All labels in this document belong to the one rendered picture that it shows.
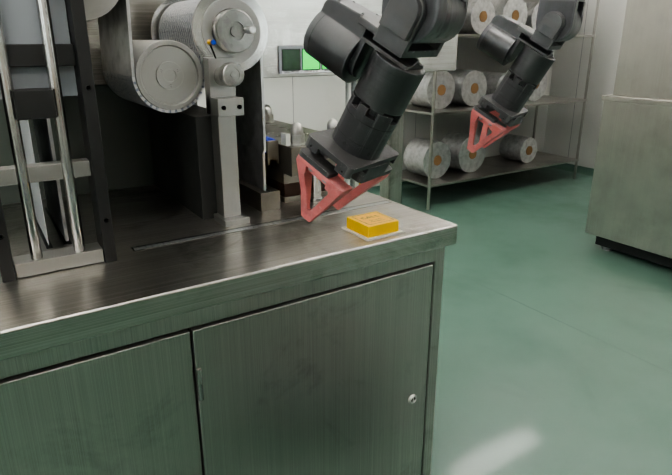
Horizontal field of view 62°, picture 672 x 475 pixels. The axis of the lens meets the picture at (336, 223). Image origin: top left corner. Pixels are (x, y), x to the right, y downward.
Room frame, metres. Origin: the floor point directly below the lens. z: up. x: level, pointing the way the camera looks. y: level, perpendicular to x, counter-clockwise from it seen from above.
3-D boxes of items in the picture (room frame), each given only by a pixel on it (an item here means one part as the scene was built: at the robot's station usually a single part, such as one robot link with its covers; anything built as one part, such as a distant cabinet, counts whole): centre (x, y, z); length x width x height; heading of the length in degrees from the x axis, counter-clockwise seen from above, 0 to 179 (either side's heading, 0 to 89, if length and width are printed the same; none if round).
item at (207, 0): (1.09, 0.19, 1.25); 0.15 x 0.01 x 0.15; 123
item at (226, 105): (1.04, 0.20, 1.05); 0.06 x 0.05 x 0.31; 33
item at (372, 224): (0.99, -0.07, 0.91); 0.07 x 0.07 x 0.02; 33
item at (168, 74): (1.13, 0.36, 1.18); 0.26 x 0.12 x 0.12; 33
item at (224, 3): (1.20, 0.26, 1.25); 0.26 x 0.12 x 0.12; 33
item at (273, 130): (1.33, 0.13, 1.00); 0.40 x 0.16 x 0.06; 33
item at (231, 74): (1.01, 0.18, 1.18); 0.04 x 0.02 x 0.04; 123
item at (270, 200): (1.23, 0.21, 0.92); 0.28 x 0.04 x 0.04; 33
